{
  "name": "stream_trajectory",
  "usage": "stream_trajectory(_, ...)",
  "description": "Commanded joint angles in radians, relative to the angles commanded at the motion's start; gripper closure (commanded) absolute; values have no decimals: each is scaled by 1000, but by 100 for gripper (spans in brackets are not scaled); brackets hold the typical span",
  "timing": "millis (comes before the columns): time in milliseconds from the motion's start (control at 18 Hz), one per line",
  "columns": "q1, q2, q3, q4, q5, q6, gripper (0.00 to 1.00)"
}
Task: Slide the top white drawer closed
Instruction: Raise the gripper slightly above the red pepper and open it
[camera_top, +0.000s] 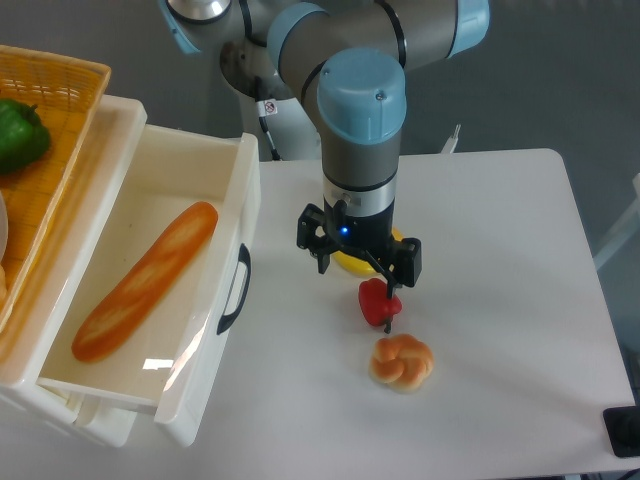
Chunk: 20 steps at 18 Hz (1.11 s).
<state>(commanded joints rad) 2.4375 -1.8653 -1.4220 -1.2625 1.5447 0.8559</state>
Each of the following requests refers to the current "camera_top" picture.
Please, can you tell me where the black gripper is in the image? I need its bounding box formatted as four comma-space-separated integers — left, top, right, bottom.
296, 201, 421, 299

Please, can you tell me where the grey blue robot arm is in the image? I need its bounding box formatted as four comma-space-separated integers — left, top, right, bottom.
163, 1, 490, 296

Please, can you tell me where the white drawer cabinet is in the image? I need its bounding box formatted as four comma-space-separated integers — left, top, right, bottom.
1, 95, 147, 447

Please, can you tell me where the yellow bell pepper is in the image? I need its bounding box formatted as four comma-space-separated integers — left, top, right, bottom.
332, 227, 403, 278

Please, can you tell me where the red bell pepper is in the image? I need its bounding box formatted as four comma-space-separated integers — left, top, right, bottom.
358, 278, 403, 334

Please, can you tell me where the knotted bread roll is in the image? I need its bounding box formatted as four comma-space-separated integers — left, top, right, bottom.
368, 334, 435, 393

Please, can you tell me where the orange baguette bread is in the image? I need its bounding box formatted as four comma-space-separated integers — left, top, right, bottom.
71, 201, 218, 363

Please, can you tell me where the black device at edge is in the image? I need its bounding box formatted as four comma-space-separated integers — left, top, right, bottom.
603, 406, 639, 458

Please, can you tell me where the yellow wicker basket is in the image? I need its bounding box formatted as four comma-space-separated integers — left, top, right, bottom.
1, 45, 111, 336

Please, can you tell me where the green bell pepper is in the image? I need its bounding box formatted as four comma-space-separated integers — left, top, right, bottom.
1, 98, 51, 174

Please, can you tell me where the white plate in basket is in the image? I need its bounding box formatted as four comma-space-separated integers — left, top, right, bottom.
0, 194, 9, 261

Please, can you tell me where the black top drawer handle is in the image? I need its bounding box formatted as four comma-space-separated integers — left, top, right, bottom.
216, 243, 252, 335

